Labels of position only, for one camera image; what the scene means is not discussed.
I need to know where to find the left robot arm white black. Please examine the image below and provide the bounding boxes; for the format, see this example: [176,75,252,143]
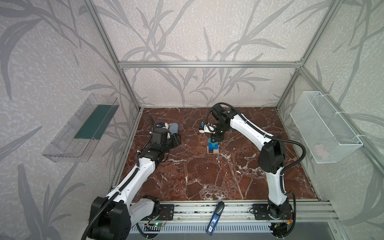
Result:
[82,123,181,240]

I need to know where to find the clear plastic wall bin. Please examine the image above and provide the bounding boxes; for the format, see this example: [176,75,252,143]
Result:
[42,94,120,163]

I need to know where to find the teal triangular roof block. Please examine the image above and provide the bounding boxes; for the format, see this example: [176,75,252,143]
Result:
[209,138,219,150]

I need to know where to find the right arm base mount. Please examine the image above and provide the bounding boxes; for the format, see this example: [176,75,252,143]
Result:
[250,204,294,221]

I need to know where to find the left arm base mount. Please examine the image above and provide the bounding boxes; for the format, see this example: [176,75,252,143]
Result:
[142,204,175,221]

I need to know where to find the grey-blue glasses case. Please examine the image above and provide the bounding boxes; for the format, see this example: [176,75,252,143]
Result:
[169,123,179,135]

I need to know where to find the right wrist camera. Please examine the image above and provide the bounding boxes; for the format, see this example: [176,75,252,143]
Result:
[199,123,216,134]

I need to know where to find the pink object in basket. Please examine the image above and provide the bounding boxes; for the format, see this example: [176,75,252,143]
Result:
[314,144,328,157]

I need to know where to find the blue black handheld scanner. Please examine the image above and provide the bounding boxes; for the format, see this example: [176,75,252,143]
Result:
[206,201,225,236]

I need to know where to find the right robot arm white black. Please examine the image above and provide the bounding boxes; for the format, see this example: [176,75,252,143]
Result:
[199,103,307,213]

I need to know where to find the white wire mesh basket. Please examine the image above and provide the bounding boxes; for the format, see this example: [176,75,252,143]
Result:
[291,91,364,164]

